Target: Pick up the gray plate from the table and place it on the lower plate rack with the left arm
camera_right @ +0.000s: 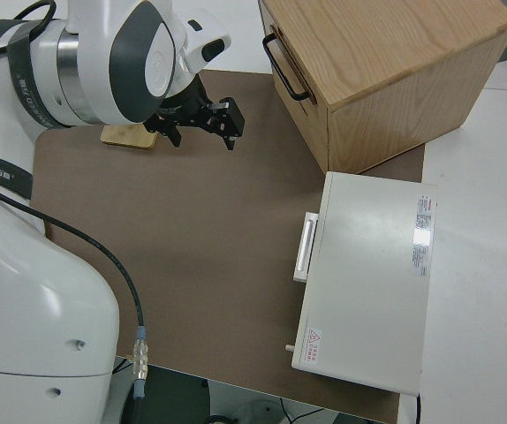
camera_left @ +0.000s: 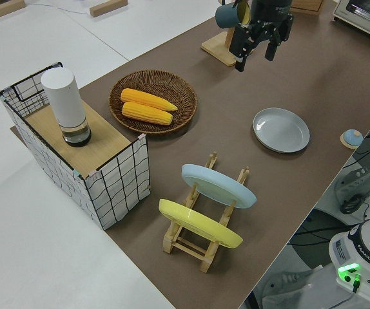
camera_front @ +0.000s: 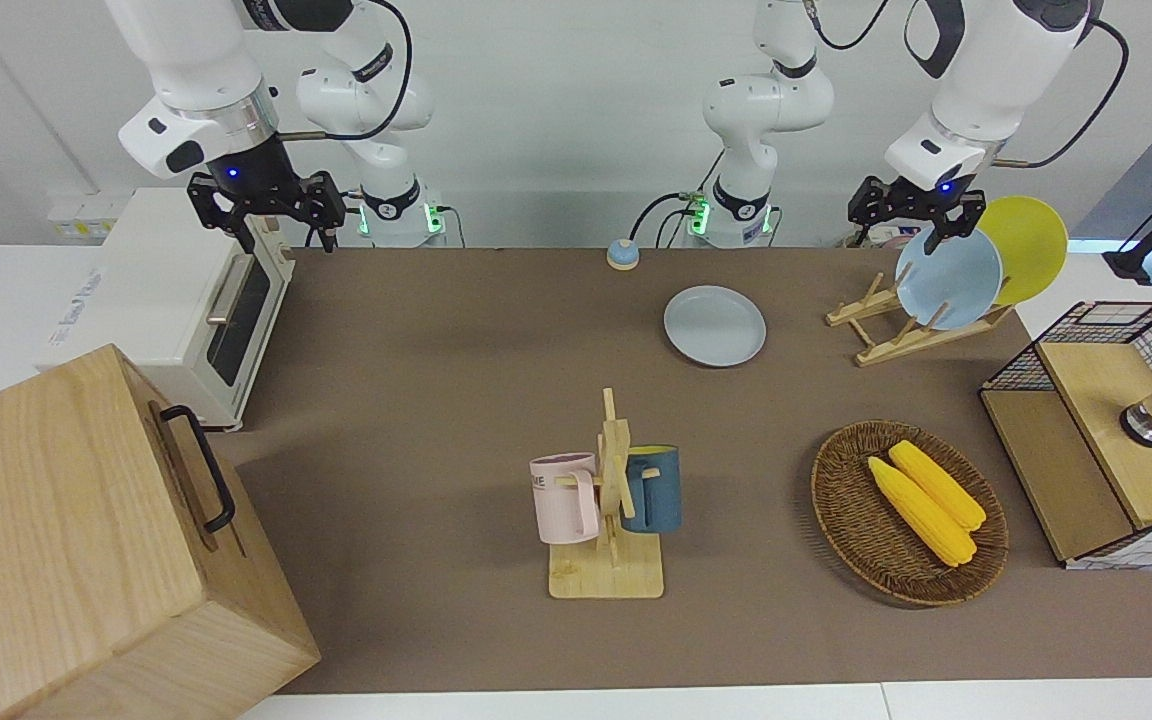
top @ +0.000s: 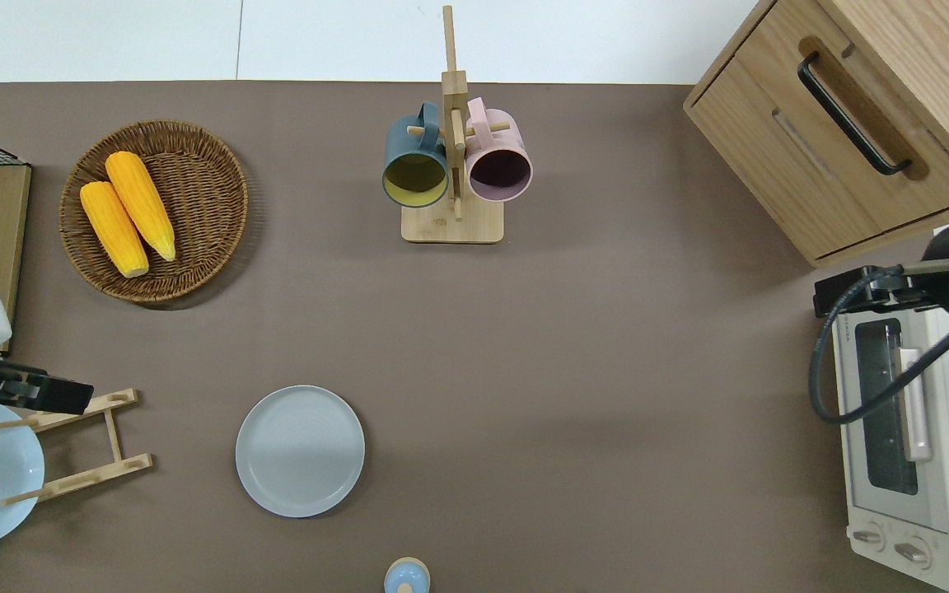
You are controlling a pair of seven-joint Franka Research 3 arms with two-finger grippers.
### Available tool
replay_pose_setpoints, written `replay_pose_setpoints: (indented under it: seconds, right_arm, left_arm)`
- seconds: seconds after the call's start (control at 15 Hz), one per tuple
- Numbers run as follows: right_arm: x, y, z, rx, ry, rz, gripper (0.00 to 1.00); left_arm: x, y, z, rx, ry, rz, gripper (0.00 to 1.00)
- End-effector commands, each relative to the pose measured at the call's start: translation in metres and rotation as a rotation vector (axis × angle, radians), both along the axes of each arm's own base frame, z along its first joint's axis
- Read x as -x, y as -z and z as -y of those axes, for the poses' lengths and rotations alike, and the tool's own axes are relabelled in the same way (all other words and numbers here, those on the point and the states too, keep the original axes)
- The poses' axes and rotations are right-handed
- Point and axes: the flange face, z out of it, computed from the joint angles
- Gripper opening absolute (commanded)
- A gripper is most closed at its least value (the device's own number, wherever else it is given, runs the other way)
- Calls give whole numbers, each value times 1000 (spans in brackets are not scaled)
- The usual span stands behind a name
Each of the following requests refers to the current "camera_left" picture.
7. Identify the wooden plate rack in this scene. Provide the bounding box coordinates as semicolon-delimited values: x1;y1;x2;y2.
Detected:
162;151;251;265

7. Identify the brown wicker basket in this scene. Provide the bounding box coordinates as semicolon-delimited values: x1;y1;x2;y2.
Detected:
108;70;199;136

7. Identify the brown table mat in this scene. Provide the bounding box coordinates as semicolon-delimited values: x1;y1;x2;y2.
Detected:
9;0;370;309

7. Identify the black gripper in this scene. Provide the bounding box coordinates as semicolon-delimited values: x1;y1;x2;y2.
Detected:
229;0;294;72

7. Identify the dark blue mug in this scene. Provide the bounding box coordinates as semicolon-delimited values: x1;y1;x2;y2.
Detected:
215;0;253;30

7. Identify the cream toaster oven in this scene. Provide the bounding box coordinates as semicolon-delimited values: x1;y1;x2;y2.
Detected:
331;0;370;44

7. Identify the light blue plate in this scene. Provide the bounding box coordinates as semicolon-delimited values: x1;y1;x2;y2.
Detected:
181;164;257;210

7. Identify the wire box with wooden board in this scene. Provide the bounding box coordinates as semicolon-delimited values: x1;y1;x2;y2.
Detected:
0;61;150;231

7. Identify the yellow corn cob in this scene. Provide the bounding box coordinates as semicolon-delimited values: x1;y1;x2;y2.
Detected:
120;88;179;113
121;101;174;126

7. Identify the gray plate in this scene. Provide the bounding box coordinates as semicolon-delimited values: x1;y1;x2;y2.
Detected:
252;107;311;154

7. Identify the wooden mug tree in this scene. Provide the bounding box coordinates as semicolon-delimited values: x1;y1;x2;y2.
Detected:
200;0;253;68

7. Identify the yellow plate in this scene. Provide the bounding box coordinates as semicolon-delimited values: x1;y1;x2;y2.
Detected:
158;198;244;248

